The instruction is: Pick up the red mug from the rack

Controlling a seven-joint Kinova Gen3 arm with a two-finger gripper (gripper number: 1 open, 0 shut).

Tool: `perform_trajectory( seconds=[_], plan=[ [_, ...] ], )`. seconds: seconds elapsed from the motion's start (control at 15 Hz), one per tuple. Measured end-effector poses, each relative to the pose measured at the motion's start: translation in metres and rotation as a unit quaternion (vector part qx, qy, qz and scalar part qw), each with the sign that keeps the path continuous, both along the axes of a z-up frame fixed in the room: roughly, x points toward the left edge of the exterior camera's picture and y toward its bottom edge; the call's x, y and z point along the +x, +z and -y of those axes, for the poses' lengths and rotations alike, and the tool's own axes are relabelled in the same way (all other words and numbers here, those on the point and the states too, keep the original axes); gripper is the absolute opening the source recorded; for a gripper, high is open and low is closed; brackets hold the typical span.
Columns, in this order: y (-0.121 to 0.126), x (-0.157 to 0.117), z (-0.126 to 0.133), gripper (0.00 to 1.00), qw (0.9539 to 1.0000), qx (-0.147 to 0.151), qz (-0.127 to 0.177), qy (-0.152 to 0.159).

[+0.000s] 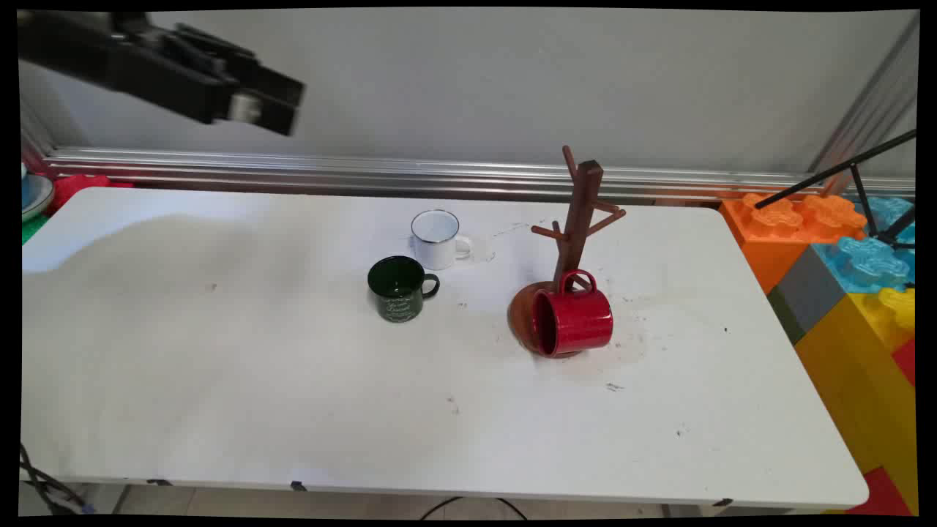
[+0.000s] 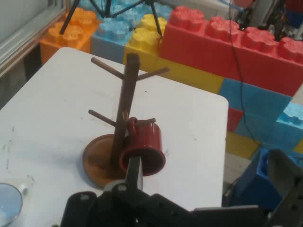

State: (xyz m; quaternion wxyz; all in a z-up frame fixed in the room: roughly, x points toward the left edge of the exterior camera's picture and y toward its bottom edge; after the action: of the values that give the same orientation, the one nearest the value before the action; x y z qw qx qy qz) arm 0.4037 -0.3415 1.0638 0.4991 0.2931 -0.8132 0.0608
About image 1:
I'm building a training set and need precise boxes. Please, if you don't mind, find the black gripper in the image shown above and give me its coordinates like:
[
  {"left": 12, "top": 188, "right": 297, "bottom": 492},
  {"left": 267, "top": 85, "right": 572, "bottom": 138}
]
[{"left": 18, "top": 11, "right": 305, "bottom": 137}]

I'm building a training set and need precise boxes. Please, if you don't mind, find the red ceramic mug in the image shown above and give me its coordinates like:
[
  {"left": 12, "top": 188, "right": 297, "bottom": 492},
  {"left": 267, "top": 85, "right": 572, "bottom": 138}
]
[{"left": 531, "top": 269, "right": 614, "bottom": 358}]

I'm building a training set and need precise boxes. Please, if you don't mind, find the red toy piece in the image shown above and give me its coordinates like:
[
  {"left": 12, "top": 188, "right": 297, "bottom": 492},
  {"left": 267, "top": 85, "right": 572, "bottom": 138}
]
[{"left": 48, "top": 174, "right": 132, "bottom": 217}]

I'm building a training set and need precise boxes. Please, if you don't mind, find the white enamel mug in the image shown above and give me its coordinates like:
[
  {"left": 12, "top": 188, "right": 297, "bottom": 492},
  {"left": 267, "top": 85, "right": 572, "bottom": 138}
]
[{"left": 410, "top": 209, "right": 473, "bottom": 271}]

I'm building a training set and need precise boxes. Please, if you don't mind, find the dark green mug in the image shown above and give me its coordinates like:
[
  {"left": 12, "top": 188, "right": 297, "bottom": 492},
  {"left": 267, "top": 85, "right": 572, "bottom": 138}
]
[{"left": 367, "top": 255, "right": 441, "bottom": 324}]

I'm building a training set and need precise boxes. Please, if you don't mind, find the grey plate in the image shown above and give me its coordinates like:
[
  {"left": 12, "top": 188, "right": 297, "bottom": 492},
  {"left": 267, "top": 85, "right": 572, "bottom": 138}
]
[{"left": 20, "top": 172, "right": 56, "bottom": 220}]

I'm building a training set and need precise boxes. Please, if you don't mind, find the brown wooden mug tree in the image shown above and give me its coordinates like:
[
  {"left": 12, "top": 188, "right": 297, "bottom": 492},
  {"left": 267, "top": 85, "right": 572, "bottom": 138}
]
[{"left": 509, "top": 145, "right": 627, "bottom": 359}]

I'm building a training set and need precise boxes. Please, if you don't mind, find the orange toy block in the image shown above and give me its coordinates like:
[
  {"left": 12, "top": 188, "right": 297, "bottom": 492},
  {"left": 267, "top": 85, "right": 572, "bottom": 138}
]
[{"left": 719, "top": 193, "right": 868, "bottom": 294}]

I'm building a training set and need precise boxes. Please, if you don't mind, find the grey toy block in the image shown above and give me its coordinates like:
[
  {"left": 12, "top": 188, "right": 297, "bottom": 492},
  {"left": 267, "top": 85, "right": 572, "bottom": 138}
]
[{"left": 767, "top": 245, "right": 850, "bottom": 345}]

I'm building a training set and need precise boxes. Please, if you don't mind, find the black tripod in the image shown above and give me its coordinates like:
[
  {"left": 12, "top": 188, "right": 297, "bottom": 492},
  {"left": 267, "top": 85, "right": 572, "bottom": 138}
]
[{"left": 754, "top": 128, "right": 917, "bottom": 246}]

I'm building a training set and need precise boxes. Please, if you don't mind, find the light blue toy block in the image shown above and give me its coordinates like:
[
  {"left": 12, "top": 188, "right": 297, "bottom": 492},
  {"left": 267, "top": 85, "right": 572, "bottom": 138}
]
[
  {"left": 811, "top": 236, "right": 916, "bottom": 294},
  {"left": 853, "top": 196, "right": 916, "bottom": 246}
]

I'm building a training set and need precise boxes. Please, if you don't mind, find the yellow toy block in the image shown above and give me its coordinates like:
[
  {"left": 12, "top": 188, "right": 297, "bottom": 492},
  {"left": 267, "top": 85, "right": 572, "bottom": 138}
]
[{"left": 794, "top": 287, "right": 918, "bottom": 513}]

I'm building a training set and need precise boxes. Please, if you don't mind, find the red toy block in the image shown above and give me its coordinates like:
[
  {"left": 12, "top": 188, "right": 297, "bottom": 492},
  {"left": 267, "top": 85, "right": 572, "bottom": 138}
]
[{"left": 849, "top": 466, "right": 912, "bottom": 517}]

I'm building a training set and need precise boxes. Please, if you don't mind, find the aluminium frame rail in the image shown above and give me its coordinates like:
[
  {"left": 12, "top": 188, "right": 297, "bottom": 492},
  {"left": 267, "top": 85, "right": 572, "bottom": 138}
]
[{"left": 44, "top": 146, "right": 916, "bottom": 206}]

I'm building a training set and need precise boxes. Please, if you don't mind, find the black hanging cable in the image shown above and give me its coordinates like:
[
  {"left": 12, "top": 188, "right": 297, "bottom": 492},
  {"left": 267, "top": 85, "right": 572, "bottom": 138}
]
[{"left": 20, "top": 443, "right": 92, "bottom": 513}]

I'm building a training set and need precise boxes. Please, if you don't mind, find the black floor cable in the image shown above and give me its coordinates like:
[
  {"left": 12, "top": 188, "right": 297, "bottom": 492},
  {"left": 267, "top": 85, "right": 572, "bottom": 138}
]
[{"left": 419, "top": 496, "right": 528, "bottom": 520}]

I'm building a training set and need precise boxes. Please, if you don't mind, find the aluminium frame post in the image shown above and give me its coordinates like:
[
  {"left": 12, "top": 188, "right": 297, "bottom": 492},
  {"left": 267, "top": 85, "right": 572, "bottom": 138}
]
[{"left": 809, "top": 15, "right": 919, "bottom": 176}]

